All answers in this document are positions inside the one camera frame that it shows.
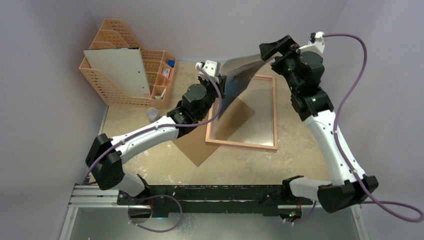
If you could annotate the small clear round jar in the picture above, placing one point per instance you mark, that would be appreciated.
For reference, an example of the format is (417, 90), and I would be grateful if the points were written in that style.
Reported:
(153, 114)

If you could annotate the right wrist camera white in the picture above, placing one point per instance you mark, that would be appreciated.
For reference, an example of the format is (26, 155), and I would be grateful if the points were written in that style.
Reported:
(316, 43)

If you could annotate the pink wooden photo frame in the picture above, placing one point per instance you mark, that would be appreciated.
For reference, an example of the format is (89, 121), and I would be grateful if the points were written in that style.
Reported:
(275, 112)

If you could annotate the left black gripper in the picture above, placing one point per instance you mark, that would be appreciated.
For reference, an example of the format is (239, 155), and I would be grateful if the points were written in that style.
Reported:
(221, 86)

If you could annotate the blue item in organizer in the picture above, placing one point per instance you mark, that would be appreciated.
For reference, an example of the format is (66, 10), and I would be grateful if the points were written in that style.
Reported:
(171, 63)

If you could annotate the grey board in organizer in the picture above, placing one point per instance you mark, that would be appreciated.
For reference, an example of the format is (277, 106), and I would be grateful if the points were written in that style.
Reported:
(122, 66)

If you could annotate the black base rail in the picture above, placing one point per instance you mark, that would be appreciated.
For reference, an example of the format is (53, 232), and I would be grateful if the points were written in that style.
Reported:
(266, 200)

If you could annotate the green white small items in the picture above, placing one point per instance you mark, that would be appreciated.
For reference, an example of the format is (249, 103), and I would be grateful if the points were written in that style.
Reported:
(160, 95)

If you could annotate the red white small box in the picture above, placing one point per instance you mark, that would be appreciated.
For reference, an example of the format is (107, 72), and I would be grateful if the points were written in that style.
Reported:
(166, 72)

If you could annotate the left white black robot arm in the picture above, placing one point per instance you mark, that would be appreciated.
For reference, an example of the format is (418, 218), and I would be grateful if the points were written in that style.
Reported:
(107, 156)

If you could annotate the blue mountain photo print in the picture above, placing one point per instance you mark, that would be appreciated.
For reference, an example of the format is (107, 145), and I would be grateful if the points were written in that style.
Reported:
(239, 73)

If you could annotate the orange plastic desk organizer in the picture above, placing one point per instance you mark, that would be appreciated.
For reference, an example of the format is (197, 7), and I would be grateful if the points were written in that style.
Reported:
(115, 33)

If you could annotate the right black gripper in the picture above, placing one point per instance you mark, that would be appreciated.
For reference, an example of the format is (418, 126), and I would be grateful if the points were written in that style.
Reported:
(280, 60)

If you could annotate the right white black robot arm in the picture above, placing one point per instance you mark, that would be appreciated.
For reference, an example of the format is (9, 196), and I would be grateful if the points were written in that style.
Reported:
(349, 183)

